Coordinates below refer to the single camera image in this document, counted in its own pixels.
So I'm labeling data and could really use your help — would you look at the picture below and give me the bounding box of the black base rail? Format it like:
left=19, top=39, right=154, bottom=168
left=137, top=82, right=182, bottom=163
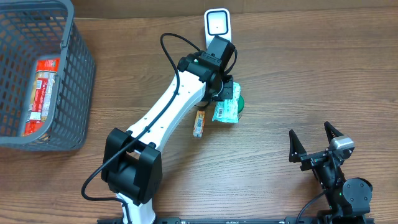
left=97, top=217, right=375, bottom=224

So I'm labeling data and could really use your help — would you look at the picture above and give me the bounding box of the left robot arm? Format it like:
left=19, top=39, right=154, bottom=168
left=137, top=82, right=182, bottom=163
left=101, top=35, right=237, bottom=223

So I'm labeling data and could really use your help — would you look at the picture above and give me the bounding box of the orange Kleenex tissue pack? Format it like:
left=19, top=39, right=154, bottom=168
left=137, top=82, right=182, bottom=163
left=193, top=110, right=205, bottom=138

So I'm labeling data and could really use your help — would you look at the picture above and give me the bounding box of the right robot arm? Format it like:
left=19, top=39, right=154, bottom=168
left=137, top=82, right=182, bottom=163
left=289, top=121, right=374, bottom=223

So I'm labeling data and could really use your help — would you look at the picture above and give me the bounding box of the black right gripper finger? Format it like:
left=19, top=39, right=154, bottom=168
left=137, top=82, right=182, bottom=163
left=324, top=121, right=343, bottom=143
left=289, top=129, right=307, bottom=163

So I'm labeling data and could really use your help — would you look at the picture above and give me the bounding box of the white barcode scanner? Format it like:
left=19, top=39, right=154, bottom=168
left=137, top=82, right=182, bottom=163
left=204, top=8, right=232, bottom=48

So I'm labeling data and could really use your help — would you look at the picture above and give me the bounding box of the teal wet wipes pack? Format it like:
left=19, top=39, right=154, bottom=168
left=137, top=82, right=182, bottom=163
left=212, top=82, right=241, bottom=123

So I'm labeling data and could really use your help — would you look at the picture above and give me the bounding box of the green lid jar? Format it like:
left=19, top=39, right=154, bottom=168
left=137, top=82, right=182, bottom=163
left=238, top=96, right=244, bottom=119

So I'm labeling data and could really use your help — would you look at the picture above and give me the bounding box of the grey plastic mesh basket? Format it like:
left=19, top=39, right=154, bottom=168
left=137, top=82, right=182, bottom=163
left=1, top=0, right=96, bottom=151

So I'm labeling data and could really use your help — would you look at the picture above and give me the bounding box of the orange red noodle packet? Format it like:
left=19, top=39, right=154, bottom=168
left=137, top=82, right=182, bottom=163
left=22, top=58, right=60, bottom=136

